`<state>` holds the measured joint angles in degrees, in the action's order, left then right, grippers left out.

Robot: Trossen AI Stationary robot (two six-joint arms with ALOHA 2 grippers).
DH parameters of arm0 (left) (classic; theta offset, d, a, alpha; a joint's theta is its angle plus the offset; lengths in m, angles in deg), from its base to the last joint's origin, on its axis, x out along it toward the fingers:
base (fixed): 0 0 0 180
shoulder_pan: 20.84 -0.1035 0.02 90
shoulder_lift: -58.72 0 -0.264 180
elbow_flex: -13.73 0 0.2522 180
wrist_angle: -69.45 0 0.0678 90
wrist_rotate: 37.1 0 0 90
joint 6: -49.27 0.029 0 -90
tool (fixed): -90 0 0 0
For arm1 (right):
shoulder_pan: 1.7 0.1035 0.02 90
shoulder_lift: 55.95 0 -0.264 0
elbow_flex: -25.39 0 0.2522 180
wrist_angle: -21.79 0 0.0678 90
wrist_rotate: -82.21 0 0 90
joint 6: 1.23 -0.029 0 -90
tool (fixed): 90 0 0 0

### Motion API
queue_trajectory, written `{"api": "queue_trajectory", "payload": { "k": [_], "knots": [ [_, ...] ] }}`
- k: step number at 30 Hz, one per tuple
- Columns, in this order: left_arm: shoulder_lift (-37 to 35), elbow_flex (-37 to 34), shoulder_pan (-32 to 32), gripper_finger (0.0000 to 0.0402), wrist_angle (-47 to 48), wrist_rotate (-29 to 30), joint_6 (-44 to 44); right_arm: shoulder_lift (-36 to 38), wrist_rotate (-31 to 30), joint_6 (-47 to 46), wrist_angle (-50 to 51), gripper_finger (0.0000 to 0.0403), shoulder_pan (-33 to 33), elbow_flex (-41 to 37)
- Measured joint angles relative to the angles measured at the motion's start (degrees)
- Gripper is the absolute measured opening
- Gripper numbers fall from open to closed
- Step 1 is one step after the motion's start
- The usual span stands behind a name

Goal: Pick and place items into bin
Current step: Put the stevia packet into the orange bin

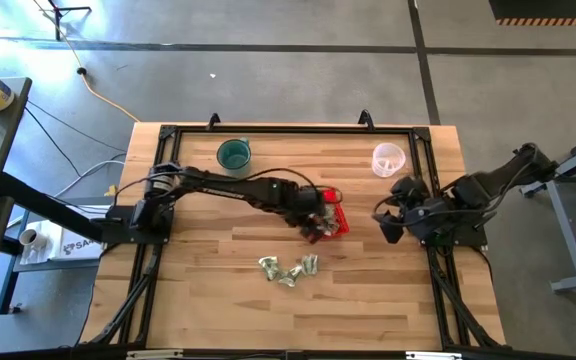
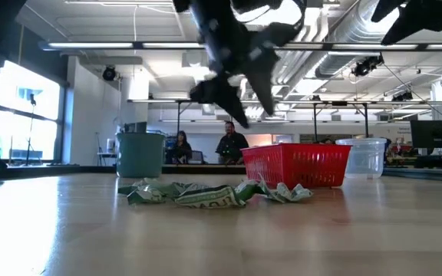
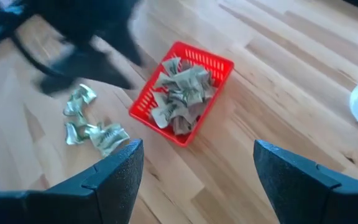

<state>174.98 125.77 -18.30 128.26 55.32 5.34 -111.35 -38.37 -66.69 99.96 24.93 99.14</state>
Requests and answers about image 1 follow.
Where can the grey metal table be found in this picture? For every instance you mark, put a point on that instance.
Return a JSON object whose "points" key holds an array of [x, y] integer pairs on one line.
{"points": [[563, 200]]}

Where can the red plastic basket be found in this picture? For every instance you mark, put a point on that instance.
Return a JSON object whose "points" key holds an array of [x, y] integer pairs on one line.
{"points": [[344, 225]]}

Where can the black tripod stand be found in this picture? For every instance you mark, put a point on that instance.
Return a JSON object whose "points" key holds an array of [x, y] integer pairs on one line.
{"points": [[65, 11]]}

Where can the black frame clamp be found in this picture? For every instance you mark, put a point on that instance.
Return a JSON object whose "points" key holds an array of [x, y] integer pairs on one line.
{"points": [[213, 121], [365, 120]]}

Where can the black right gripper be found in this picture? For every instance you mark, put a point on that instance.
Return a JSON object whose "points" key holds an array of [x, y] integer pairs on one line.
{"points": [[425, 217]]}

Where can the white mug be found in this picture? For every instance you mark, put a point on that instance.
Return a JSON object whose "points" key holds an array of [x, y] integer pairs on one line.
{"points": [[33, 239]]}

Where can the teal enamel mug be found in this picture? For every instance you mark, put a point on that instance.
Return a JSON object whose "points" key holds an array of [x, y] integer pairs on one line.
{"points": [[233, 156]]}

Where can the black yellow hazard mat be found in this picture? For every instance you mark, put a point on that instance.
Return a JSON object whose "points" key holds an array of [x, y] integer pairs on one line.
{"points": [[548, 12]]}

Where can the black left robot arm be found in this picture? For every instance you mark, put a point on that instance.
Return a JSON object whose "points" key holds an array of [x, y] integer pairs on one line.
{"points": [[228, 190]]}

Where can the white printed box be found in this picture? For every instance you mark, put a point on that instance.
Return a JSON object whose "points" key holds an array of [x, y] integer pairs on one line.
{"points": [[73, 245]]}

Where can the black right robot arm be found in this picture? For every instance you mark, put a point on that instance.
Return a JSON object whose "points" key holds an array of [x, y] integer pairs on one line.
{"points": [[493, 182]]}

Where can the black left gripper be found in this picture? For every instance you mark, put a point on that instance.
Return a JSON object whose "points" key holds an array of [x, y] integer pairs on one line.
{"points": [[310, 200]]}

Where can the silver aluminium rail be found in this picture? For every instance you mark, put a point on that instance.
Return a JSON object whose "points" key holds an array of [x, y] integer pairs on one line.
{"points": [[433, 355], [153, 354]]}

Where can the clear plastic cup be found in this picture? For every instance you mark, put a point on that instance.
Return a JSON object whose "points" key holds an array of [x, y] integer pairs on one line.
{"points": [[388, 160]]}

